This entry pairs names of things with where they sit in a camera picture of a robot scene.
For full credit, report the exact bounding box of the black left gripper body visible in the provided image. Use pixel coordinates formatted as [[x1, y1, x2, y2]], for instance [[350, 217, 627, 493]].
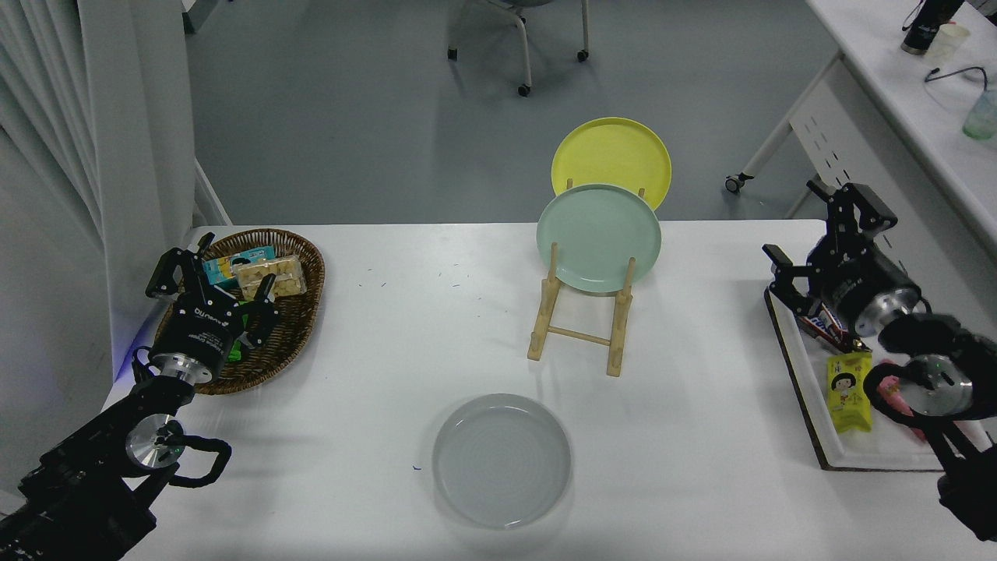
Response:
[[158, 292, 245, 367]]

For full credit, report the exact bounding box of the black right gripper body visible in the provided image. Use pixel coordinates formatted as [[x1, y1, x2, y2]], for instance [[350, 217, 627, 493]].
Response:
[[806, 236, 906, 322]]

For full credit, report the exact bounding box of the grey plate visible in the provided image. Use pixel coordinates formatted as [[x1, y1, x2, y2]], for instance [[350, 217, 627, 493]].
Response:
[[432, 393, 572, 530]]

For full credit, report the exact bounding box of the wooden plate rack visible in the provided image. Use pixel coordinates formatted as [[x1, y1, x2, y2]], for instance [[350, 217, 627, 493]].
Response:
[[527, 179, 647, 378]]

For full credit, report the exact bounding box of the mint green plate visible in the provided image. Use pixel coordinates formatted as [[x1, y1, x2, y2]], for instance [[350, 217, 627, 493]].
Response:
[[536, 184, 663, 294]]

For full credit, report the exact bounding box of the yellow plate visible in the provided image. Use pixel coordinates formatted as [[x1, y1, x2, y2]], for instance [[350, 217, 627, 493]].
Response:
[[551, 117, 672, 211]]

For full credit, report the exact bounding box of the green snack packet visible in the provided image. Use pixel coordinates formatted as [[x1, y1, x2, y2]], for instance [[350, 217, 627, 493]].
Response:
[[226, 300, 270, 364]]

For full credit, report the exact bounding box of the brown wicker basket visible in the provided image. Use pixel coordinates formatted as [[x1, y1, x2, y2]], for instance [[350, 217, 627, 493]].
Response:
[[153, 228, 326, 396]]

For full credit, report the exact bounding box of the clear pack of biscuits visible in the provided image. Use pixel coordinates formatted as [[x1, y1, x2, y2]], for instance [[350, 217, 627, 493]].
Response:
[[232, 253, 307, 301]]

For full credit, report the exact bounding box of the teal snack packet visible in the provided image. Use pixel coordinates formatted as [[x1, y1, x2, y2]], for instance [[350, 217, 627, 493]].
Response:
[[203, 245, 277, 283]]

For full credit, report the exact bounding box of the yellow snack packet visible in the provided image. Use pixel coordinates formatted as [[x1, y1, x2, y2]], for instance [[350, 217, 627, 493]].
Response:
[[826, 351, 875, 433]]

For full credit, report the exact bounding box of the pink snack packet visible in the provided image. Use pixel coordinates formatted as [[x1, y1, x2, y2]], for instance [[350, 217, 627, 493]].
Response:
[[880, 376, 984, 439]]

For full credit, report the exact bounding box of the white side table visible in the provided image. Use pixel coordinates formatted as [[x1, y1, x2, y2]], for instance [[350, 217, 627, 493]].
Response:
[[724, 0, 997, 367]]

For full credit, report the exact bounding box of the white tray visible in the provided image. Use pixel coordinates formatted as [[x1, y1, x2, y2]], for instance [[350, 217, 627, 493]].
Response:
[[763, 273, 990, 471]]

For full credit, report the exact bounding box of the white curtain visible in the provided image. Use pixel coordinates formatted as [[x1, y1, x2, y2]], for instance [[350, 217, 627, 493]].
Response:
[[0, 0, 196, 499]]

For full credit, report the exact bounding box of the white paper cup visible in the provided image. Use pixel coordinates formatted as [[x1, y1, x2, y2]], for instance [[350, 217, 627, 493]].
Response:
[[923, 22, 971, 67]]

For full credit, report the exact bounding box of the black bottle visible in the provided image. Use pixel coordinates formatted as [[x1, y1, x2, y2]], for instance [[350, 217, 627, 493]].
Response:
[[900, 0, 964, 55]]

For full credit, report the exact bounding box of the office chair on casters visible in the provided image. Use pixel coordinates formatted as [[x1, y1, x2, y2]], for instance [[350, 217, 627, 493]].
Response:
[[446, 0, 590, 97]]

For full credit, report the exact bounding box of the black cable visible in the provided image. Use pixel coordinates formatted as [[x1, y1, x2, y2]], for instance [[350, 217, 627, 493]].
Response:
[[925, 65, 990, 98]]

